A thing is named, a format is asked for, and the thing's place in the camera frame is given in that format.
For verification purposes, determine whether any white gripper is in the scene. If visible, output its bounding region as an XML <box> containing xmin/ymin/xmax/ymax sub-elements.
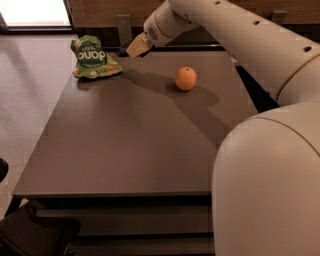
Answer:
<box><xmin>126</xmin><ymin>15</ymin><xmax>170</xmax><ymax>58</ymax></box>

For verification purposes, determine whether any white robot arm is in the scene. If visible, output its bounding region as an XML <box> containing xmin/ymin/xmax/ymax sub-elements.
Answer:
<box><xmin>128</xmin><ymin>0</ymin><xmax>320</xmax><ymax>256</ymax></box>

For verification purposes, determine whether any green rice chip bag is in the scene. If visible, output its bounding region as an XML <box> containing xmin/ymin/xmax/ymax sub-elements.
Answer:
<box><xmin>71</xmin><ymin>35</ymin><xmax>123</xmax><ymax>79</ymax></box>

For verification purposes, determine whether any orange fruit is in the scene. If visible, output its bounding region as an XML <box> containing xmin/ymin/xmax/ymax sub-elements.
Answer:
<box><xmin>175</xmin><ymin>67</ymin><xmax>197</xmax><ymax>91</ymax></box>

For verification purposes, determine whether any grey drawer cabinet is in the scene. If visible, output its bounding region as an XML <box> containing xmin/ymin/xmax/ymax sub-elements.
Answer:
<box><xmin>14</xmin><ymin>51</ymin><xmax>256</xmax><ymax>241</ymax></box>

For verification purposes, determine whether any upper grey drawer front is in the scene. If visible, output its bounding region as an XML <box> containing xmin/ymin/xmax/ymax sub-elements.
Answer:
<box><xmin>37</xmin><ymin>206</ymin><xmax>212</xmax><ymax>236</ymax></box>

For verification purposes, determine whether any grey drawer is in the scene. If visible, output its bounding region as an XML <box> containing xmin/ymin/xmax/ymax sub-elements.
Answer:
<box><xmin>70</xmin><ymin>236</ymin><xmax>215</xmax><ymax>256</ymax></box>
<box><xmin>37</xmin><ymin>206</ymin><xmax>212</xmax><ymax>236</ymax></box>

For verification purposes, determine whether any lower grey drawer front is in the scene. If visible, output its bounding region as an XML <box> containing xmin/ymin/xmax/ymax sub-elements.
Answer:
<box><xmin>70</xmin><ymin>236</ymin><xmax>215</xmax><ymax>256</ymax></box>

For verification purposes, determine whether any black chair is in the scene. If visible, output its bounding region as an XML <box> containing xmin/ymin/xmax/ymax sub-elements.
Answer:
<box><xmin>0</xmin><ymin>157</ymin><xmax>81</xmax><ymax>256</ymax></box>

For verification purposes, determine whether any left metal wall bracket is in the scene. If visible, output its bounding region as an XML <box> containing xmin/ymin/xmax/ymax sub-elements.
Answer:
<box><xmin>116</xmin><ymin>14</ymin><xmax>132</xmax><ymax>45</ymax></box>

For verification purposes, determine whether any metal wall bracket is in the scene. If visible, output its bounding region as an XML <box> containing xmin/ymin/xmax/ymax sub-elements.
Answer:
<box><xmin>271</xmin><ymin>10</ymin><xmax>287</xmax><ymax>25</ymax></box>
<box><xmin>116</xmin><ymin>14</ymin><xmax>132</xmax><ymax>45</ymax></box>

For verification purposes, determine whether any horizontal metal rail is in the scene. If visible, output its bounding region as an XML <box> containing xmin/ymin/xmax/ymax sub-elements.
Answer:
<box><xmin>151</xmin><ymin>44</ymin><xmax>225</xmax><ymax>52</ymax></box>

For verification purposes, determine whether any right metal wall bracket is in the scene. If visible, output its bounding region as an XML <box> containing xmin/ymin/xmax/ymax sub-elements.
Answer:
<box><xmin>271</xmin><ymin>10</ymin><xmax>287</xmax><ymax>25</ymax></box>

